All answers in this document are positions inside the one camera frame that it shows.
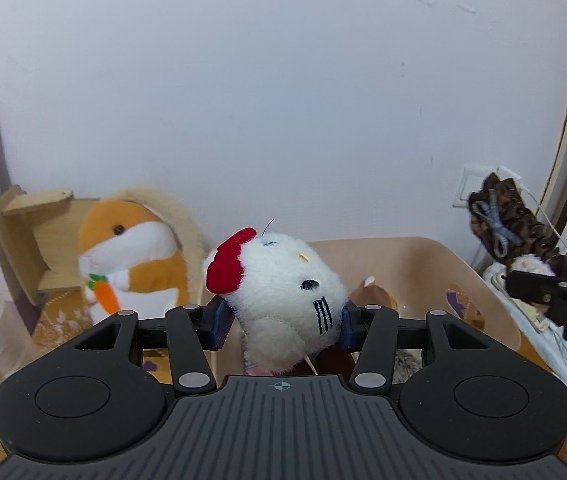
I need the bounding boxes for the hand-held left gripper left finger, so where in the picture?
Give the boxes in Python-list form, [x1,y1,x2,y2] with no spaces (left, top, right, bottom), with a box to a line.
[70,297,236,397]

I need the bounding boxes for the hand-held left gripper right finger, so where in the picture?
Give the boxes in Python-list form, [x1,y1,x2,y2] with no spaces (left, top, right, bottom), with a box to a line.
[341,302,494,396]

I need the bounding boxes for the white cat plush red bow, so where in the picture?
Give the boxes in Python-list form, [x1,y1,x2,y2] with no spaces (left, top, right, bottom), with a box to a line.
[203,219,350,376]

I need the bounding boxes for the brown scrunchie with blue bow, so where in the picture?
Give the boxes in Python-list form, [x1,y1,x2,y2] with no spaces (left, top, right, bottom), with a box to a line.
[467,171,567,263]

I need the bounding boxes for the beige plastic container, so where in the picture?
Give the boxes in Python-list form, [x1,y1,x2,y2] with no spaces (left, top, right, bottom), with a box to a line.
[198,236,521,376]

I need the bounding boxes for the brown plush toy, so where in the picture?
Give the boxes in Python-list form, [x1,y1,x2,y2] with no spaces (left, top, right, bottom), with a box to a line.
[348,276,398,312]

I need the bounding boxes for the white crumpled cloth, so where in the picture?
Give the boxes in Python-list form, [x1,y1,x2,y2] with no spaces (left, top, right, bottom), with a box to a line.
[482,259,567,420]

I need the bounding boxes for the grey speckled plush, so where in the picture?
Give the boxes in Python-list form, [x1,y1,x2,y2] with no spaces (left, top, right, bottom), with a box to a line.
[392,349,427,373]

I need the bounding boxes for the orange hamster plush with carrot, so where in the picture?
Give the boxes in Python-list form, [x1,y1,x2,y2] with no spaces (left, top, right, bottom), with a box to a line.
[77,199,189,326]

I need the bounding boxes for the white charger plug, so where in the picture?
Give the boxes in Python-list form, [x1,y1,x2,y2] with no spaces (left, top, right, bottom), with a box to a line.
[493,164,523,192]

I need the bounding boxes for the floral patterned mat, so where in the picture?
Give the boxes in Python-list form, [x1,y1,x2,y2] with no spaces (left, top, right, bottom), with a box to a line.
[30,290,174,377]

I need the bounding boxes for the wooden stand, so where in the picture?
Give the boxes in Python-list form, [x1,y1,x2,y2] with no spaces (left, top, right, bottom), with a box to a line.
[0,185,101,307]

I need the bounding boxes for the white charger cable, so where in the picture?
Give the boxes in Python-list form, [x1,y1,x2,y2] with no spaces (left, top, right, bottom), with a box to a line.
[517,184,567,257]

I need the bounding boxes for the white wall outlet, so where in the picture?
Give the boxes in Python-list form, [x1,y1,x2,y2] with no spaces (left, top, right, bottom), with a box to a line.
[452,162,501,209]

